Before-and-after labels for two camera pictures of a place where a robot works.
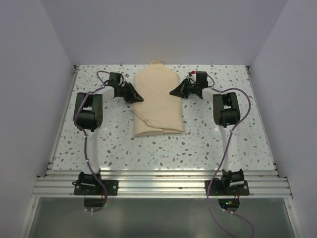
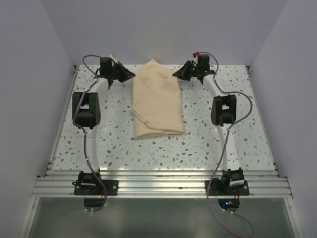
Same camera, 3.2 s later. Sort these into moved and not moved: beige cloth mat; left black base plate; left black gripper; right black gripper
Moved: right black gripper; left black gripper
Not moved: left black base plate; beige cloth mat
